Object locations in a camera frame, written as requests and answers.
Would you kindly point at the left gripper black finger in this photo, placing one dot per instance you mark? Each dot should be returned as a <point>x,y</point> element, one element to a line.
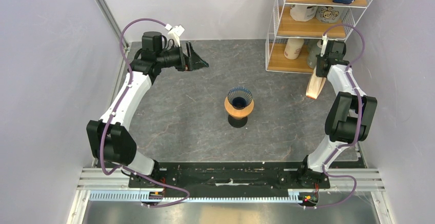
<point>198,65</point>
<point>192,55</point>

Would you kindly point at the wooden holder block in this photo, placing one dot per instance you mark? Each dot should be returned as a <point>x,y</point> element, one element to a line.
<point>315,85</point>

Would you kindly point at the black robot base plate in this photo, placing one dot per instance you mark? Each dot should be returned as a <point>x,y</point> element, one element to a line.
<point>234,180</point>

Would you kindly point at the white wire shelf rack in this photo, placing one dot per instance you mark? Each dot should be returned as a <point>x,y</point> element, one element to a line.
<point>283,27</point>

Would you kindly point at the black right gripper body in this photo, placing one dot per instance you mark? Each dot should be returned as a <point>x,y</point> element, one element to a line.
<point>319,73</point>

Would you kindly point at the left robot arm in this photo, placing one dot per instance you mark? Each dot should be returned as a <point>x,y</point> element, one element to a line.
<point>109,136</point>

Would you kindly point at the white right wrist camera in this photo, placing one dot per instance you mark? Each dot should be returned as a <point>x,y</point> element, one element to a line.
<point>325,41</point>

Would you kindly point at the white jar with label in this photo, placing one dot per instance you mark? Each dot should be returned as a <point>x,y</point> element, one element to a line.
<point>303,13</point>

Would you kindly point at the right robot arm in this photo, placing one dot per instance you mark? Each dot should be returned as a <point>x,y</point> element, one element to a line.
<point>349,119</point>

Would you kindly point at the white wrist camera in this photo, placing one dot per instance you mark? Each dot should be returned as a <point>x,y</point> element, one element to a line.
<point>173,35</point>
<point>325,41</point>

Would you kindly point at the white bottle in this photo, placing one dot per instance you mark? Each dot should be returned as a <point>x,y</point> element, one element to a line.
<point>293,48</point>

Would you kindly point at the blue coffee filter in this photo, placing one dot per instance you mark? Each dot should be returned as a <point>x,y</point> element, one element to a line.
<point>240,97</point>

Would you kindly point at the green spray bottle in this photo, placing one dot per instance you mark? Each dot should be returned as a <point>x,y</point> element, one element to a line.
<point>314,49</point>

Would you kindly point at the orange coffee dripper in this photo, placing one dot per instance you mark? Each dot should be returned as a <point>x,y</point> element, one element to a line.
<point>238,117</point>

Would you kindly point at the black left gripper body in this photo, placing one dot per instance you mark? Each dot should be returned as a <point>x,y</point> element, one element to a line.
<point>181,63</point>

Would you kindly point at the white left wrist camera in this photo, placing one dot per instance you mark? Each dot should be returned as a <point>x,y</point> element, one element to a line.
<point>173,35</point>

